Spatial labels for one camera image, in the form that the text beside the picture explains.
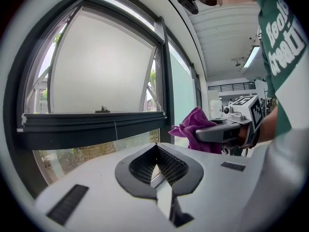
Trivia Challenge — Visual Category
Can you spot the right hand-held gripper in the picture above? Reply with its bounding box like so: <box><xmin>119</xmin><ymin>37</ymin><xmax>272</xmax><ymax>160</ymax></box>
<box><xmin>195</xmin><ymin>95</ymin><xmax>264</xmax><ymax>156</ymax></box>

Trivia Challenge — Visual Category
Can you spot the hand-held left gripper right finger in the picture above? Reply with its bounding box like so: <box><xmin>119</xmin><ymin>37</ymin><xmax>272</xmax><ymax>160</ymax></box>
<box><xmin>155</xmin><ymin>142</ymin><xmax>266</xmax><ymax>228</ymax></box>

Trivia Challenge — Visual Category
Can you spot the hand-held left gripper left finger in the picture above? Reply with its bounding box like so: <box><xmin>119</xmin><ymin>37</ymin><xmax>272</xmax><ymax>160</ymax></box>
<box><xmin>33</xmin><ymin>142</ymin><xmax>178</xmax><ymax>232</ymax></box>

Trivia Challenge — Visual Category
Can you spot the purple cloth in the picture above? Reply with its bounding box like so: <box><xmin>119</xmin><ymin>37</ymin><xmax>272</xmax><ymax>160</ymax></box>
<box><xmin>168</xmin><ymin>106</ymin><xmax>223</xmax><ymax>155</ymax></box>

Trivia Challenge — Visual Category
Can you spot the person's right hand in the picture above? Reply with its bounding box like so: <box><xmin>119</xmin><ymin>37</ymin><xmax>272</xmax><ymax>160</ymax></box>
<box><xmin>238</xmin><ymin>124</ymin><xmax>254</xmax><ymax>149</ymax></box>

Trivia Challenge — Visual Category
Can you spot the large clear water jug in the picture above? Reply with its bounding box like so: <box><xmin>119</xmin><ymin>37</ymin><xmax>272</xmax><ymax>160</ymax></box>
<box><xmin>209</xmin><ymin>99</ymin><xmax>223</xmax><ymax>120</ymax></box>

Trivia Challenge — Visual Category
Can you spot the black railing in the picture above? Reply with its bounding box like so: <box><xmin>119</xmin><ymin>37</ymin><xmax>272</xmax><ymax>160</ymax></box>
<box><xmin>207</xmin><ymin>81</ymin><xmax>257</xmax><ymax>92</ymax></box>

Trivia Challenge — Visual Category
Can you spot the ceiling light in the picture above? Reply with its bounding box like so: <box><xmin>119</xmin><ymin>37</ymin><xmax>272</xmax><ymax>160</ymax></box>
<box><xmin>242</xmin><ymin>45</ymin><xmax>261</xmax><ymax>69</ymax></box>

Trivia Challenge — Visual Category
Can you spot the green sweatshirt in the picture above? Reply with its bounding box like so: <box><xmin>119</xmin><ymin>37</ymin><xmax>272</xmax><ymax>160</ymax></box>
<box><xmin>253</xmin><ymin>0</ymin><xmax>309</xmax><ymax>138</ymax></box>

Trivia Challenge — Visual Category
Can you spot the black window frame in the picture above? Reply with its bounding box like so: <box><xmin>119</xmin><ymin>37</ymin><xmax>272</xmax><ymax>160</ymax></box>
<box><xmin>3</xmin><ymin>0</ymin><xmax>203</xmax><ymax>199</ymax></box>

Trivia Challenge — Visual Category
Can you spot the black head camera mount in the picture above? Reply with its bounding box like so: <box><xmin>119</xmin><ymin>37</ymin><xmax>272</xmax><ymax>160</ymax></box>
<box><xmin>175</xmin><ymin>0</ymin><xmax>199</xmax><ymax>15</ymax></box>

